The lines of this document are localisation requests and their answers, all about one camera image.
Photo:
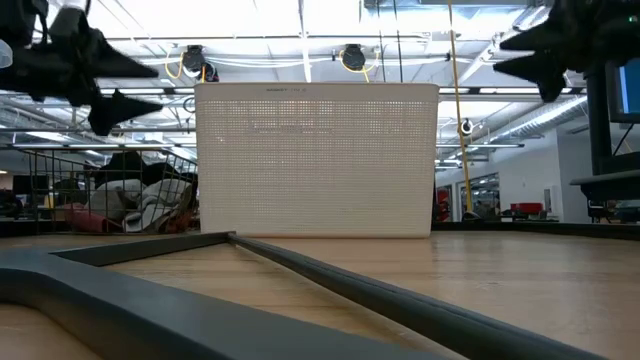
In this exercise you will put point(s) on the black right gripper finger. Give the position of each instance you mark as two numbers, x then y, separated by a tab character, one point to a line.
550	70
545	35

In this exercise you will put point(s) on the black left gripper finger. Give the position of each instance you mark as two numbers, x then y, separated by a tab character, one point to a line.
112	112
115	65

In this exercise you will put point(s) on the light grey cloth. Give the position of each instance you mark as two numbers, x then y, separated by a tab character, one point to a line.
150	200

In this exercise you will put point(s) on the maroon cloth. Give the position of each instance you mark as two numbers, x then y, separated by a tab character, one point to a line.
85	220

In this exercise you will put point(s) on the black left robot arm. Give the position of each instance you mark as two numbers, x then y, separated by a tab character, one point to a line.
20	20

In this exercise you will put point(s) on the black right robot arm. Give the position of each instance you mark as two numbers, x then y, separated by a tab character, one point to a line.
627	40

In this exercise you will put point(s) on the black computer monitor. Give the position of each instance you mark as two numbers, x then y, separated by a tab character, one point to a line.
625	100

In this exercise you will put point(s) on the small black ceiling reel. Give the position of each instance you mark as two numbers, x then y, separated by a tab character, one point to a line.
466	127

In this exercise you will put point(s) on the dark grey side desk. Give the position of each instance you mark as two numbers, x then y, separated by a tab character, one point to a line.
610	187

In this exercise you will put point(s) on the red tool cabinet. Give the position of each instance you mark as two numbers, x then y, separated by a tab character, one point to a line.
525	207

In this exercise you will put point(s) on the white perforated plastic basket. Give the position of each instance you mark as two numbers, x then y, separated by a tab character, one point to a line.
315	165

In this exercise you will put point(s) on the black aluminium rig frame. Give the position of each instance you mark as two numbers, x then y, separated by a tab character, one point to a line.
550	229

